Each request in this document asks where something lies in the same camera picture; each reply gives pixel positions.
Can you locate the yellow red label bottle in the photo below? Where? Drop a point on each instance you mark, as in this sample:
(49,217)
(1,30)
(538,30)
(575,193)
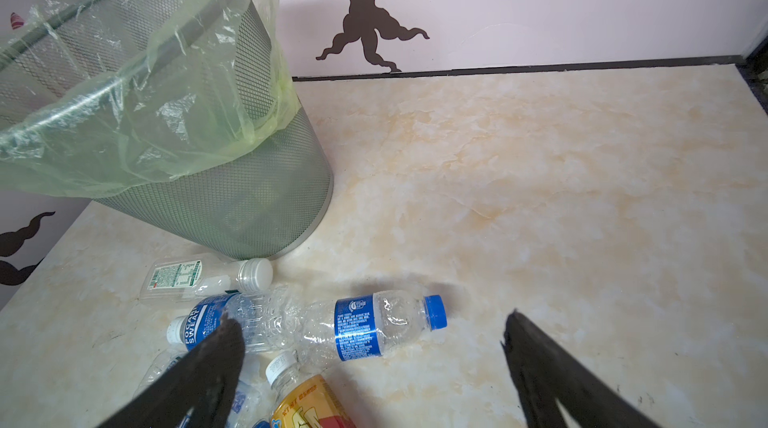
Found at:
(302,400)

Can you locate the clear bottle green white label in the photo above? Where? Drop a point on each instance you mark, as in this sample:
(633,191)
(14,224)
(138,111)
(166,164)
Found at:
(181,280)

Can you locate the grey mesh waste bin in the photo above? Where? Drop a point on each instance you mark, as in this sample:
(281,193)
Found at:
(262,204)

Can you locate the Pocari Sweat clear bottle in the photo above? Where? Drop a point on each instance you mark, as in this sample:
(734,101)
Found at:
(268,320)

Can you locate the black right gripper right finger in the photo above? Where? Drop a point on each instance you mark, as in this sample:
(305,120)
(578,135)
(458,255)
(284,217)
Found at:
(550,381)

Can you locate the clear bottle blue label cap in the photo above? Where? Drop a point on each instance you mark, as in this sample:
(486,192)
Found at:
(342,330)

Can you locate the clear bottle blue text label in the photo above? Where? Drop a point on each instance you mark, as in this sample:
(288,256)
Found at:
(250,400)

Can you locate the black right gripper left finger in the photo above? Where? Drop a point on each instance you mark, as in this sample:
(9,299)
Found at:
(201,385)

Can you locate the green plastic bin liner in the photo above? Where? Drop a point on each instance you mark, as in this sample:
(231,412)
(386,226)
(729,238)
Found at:
(100,96)

